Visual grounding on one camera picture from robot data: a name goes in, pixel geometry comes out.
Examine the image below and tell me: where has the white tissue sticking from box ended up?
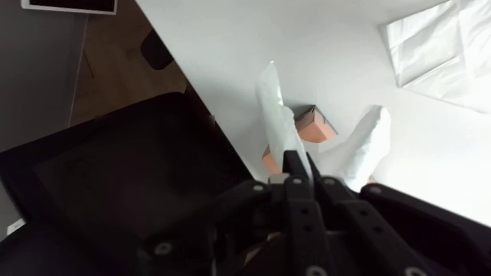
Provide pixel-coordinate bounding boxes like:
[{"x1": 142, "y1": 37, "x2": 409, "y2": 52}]
[{"x1": 306, "y1": 104, "x2": 395, "y2": 192}]

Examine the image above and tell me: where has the black office chair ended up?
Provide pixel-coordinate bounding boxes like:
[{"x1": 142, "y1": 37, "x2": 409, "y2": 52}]
[{"x1": 0, "y1": 90, "x2": 255, "y2": 276}]

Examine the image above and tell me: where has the white pulled tissue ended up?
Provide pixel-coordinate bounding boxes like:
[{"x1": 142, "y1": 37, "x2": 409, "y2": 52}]
[{"x1": 255, "y1": 60, "x2": 315, "y2": 181}]

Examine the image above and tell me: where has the white framed dark panel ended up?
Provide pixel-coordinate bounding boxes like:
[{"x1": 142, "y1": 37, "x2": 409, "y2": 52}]
[{"x1": 21, "y1": 0, "x2": 120, "y2": 17}]

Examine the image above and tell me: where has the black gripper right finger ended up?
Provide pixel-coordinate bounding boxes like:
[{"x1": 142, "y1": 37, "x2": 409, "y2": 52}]
[{"x1": 298, "y1": 152, "x2": 491, "y2": 276}]

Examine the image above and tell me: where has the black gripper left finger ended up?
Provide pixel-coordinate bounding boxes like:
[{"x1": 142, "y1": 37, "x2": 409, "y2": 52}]
[{"x1": 137, "y1": 149, "x2": 335, "y2": 276}]

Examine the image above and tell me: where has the orange tissue box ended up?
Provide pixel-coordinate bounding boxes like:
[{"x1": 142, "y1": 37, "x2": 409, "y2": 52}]
[{"x1": 261, "y1": 103, "x2": 378, "y2": 185}]

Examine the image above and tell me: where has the small black rounded object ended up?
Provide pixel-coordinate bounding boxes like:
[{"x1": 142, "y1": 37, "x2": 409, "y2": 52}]
[{"x1": 140, "y1": 27, "x2": 177, "y2": 73}]

